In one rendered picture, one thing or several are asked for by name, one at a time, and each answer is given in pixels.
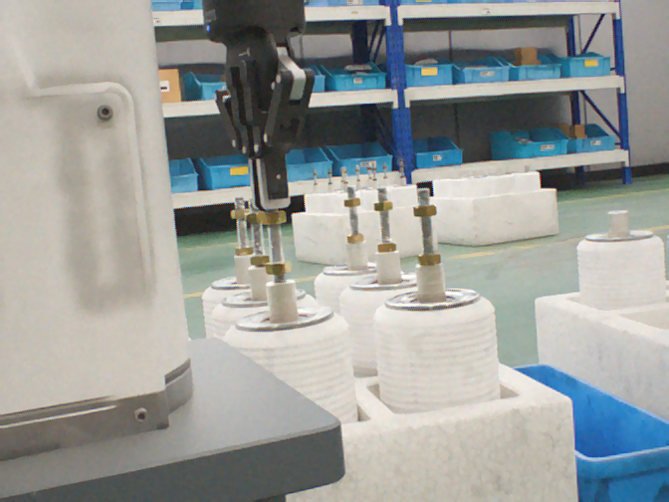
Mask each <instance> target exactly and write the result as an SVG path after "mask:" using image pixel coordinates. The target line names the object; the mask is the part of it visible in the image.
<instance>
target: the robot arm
mask: <svg viewBox="0 0 669 502"><path fill-rule="evenodd" d="M312 1H317V0H202V8H203V19H204V29H205V35H206V37H207V38H208V39H209V40H210V41H212V42H215V43H222V44H224V45H225V47H226V63H225V80H226V89H225V90H216V91H215V96H214V99H215V102H216V105H217V107H218V110H219V112H220V114H221V118H222V120H223V123H224V125H225V127H226V129H227V132H228V134H229V137H230V139H231V142H232V145H233V148H234V150H236V151H240V150H243V151H244V155H245V157H247V158H250V159H249V164H250V177H251V190H252V203H253V206H254V207H255V208H256V209H275V208H284V207H287V206H289V204H290V193H289V184H288V175H287V165H286V157H285V155H286V154H288V153H289V152H290V145H291V144H299V143H300V141H301V136H302V134H303V129H304V125H305V121H306V116H307V112H308V108H309V104H310V99H311V95H312V91H313V86H314V82H315V74H314V72H313V71H312V70H300V69H299V68H298V67H297V65H296V64H295V62H296V53H295V49H294V46H293V44H292V40H291V39H292V38H295V37H298V36H300V35H302V34H303V33H304V32H305V30H306V15H305V3H308V2H312ZM261 112H266V113H261ZM289 124H290V126H289ZM239 129H240V130H239ZM193 389H194V385H193V375H192V366H191V357H190V348H189V339H188V332H187V330H186V320H185V310H184V301H183V291H182V282H181V273H180V267H179V258H178V249H177V239H176V230H175V221H174V211H173V202H172V192H171V183H170V174H169V164H168V155H167V146H166V136H165V128H164V119H163V110H162V100H161V91H160V82H159V73H158V64H157V55H156V46H155V36H154V27H153V18H152V9H151V0H0V460H3V459H8V458H13V457H18V456H24V455H29V454H34V453H39V452H44V451H49V450H54V449H60V448H66V447H71V446H76V445H81V444H86V443H91V442H96V441H101V440H107V439H112V438H117V437H122V436H127V435H132V434H137V433H143V432H149V431H154V430H158V429H162V428H166V427H168V426H169V424H170V423H169V415H170V414H171V413H172V412H173V411H174V410H175V409H177V408H178V407H180V406H182V405H183V404H184V403H186V402H187V401H188V400H189V399H190V398H191V397H192V395H193Z"/></svg>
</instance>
